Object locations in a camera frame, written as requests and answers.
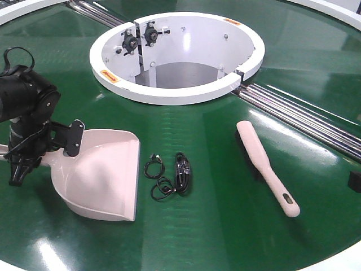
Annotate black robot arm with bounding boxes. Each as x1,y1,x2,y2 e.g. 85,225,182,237
1,48,85,186

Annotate pink dustpan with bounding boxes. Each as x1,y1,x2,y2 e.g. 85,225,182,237
0,129,141,222

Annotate white outer conveyor rim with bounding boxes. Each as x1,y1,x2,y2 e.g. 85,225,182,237
1,0,360,30

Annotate orange warning sticker rear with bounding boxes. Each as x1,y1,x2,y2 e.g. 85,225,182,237
223,18,241,26

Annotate chrome roller bars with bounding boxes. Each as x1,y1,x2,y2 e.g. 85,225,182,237
66,1,125,28
232,84,360,162

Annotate white inner conveyor ring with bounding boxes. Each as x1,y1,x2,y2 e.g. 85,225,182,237
89,11,266,106

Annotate black left bearing mount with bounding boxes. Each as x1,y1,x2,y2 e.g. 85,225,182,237
121,29,138,56

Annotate pink hand broom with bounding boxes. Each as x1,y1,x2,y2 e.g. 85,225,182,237
236,120,301,218

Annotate black bearing mount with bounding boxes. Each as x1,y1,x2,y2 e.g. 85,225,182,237
121,29,138,56
142,21,170,47

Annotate thin black looped cable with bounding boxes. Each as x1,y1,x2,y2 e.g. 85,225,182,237
143,154,176,202

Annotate black right bearing mount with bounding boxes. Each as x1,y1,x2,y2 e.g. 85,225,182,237
142,21,170,47

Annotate orange warning sticker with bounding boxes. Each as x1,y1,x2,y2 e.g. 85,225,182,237
223,18,241,26
100,69,120,84

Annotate chrome roller bars right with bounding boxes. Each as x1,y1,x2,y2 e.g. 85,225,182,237
232,84,360,162

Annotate chrome roller bars left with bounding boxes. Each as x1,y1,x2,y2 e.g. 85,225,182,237
66,1,125,28

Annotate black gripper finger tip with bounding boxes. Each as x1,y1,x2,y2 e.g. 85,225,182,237
347,171,361,193

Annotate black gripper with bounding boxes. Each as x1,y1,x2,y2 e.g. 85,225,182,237
7,117,85,186

